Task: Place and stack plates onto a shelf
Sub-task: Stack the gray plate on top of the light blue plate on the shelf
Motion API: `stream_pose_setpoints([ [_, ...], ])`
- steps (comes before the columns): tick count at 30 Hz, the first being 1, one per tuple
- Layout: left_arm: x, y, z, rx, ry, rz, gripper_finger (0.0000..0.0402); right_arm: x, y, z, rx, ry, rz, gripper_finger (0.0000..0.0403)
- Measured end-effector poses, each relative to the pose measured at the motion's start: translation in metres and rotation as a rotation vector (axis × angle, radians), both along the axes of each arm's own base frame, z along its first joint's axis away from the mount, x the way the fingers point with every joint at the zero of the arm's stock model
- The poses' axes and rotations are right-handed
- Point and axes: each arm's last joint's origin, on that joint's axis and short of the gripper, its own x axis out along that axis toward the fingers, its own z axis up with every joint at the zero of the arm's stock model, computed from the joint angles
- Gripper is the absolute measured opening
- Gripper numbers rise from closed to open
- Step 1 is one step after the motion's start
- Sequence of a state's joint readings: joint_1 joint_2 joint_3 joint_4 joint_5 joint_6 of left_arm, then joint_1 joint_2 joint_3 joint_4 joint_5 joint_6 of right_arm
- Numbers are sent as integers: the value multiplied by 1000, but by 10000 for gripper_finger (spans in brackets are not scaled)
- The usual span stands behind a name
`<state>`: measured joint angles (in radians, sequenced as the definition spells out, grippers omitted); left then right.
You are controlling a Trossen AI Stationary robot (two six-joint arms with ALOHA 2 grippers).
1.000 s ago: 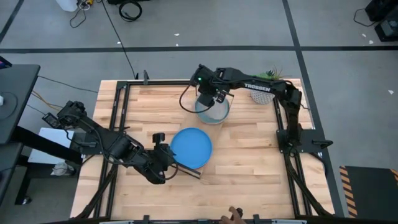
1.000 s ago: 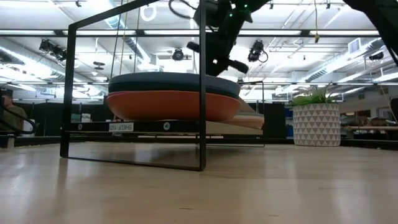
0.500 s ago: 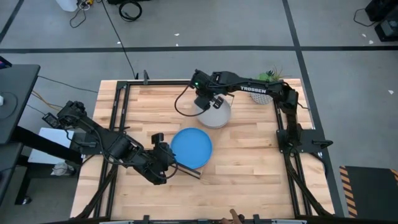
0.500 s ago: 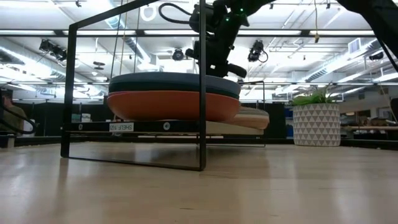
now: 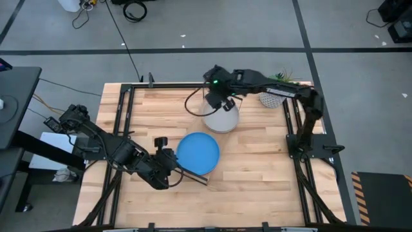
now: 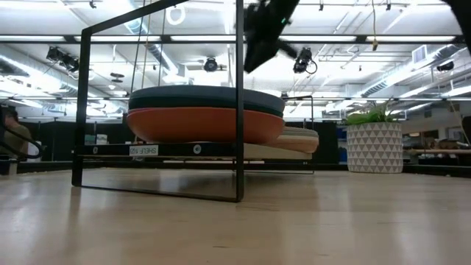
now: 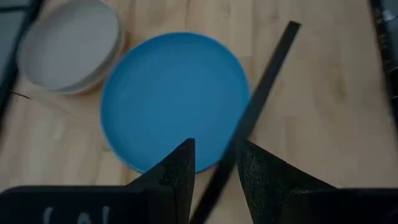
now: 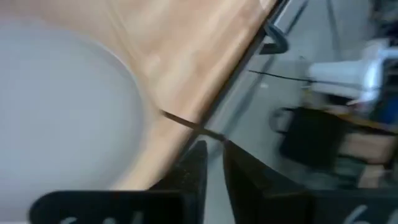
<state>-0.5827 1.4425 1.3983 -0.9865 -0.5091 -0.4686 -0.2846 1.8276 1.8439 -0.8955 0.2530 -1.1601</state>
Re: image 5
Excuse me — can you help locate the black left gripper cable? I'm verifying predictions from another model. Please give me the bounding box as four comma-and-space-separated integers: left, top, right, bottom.
167, 166, 185, 189

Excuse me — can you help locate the black aluminium table frame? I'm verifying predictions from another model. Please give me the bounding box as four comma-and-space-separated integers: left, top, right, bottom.
72, 72, 358, 232

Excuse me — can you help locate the pale peach plate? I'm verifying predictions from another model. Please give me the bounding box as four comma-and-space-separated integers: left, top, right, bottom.
201, 98, 241, 134

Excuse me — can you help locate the black hazard striped mat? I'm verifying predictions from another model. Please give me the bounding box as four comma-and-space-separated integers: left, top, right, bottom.
350, 171, 412, 230

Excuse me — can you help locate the potted plant white pot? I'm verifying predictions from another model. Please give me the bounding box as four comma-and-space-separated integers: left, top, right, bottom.
259, 68, 302, 110

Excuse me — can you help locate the long black floor cable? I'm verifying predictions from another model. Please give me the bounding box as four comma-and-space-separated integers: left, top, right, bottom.
104, 0, 144, 83

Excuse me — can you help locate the black equipment case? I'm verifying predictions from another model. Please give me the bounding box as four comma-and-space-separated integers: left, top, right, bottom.
377, 0, 412, 44

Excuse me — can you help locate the teal blue plate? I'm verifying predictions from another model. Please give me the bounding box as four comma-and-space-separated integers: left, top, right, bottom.
176, 131, 221, 177

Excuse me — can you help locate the white bin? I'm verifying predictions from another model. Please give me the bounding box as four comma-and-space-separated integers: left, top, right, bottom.
57, 0, 81, 13

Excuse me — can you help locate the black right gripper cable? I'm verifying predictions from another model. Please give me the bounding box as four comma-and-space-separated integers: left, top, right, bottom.
183, 86, 220, 118

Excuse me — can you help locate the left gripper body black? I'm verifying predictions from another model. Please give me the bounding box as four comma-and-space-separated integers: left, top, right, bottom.
153, 147, 179, 179

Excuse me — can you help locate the crumpled grey cloth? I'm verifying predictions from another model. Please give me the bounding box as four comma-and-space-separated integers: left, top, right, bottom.
53, 167, 79, 184

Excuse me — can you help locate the black side desk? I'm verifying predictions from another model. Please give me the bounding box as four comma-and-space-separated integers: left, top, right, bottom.
0, 66, 86, 213

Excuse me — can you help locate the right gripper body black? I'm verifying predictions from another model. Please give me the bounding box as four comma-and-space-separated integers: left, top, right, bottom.
205, 92, 225, 111

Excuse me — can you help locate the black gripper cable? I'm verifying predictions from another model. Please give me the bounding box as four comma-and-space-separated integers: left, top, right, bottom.
183, 86, 220, 118
167, 166, 185, 189

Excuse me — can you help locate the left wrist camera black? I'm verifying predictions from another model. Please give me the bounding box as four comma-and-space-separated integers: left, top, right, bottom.
153, 136, 169, 151

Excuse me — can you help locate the white sheet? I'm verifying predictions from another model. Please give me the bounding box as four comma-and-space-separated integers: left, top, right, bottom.
28, 131, 79, 171

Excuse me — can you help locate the coiled black cable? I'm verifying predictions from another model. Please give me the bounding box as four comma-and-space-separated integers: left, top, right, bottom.
122, 0, 149, 24

